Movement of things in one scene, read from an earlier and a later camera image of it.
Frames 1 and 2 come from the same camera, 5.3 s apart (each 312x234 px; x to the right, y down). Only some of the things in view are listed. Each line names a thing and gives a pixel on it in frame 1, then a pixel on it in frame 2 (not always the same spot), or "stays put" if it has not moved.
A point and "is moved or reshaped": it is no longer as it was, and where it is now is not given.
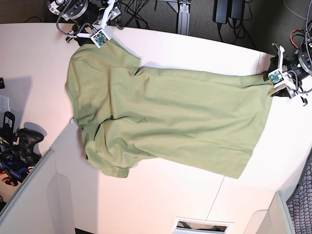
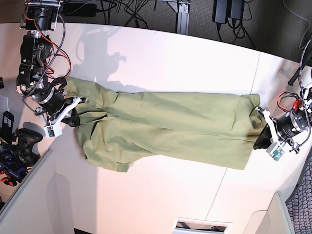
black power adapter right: (237, 8) stays put
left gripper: (90, 18) to (53, 104)
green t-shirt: (208, 122) is moved or reshaped
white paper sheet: (4, 104) stays put
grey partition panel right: (275, 220) stays put
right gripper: (296, 68) to (284, 129)
